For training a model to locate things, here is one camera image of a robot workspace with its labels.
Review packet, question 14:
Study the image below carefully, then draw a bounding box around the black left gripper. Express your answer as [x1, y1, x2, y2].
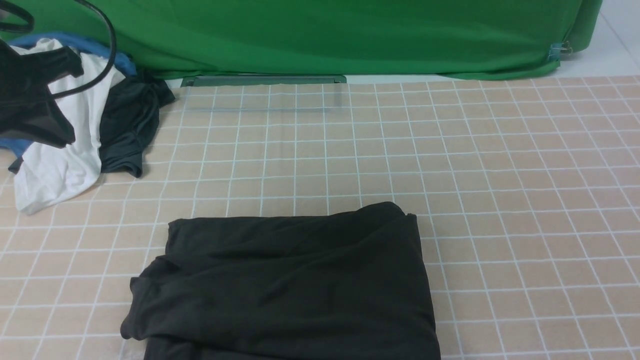
[0, 43, 83, 149]

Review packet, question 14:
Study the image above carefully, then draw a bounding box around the dark gray long-sleeve shirt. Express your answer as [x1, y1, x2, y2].
[119, 202, 441, 360]

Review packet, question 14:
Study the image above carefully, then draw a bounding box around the white shirt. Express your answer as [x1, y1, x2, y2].
[13, 67, 125, 215]

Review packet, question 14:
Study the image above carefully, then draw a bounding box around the blue garment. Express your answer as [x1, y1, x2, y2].
[0, 31, 138, 158]

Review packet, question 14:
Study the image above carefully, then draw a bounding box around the dark gray crumpled garment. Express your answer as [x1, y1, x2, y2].
[9, 73, 176, 178]

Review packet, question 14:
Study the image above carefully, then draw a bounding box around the green backdrop cloth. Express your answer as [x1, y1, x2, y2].
[0, 0, 603, 81]

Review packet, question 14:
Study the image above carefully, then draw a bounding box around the binder clip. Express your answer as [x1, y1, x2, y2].
[547, 41, 574, 62]

